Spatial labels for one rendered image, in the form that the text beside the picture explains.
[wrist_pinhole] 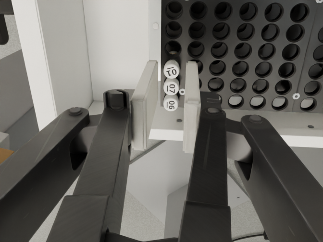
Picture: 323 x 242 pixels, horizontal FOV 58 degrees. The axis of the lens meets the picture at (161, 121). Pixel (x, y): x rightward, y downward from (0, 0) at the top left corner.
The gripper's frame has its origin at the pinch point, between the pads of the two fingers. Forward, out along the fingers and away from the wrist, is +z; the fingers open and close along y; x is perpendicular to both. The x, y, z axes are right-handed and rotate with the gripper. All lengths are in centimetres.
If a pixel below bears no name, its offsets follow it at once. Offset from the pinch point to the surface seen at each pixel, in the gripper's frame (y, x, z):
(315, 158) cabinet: 22.9, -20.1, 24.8
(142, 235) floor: -18, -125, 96
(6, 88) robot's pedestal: -42, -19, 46
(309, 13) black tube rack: 9.5, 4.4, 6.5
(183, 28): 0.6, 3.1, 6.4
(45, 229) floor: -74, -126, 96
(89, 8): -8.5, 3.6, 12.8
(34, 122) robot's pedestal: -34, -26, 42
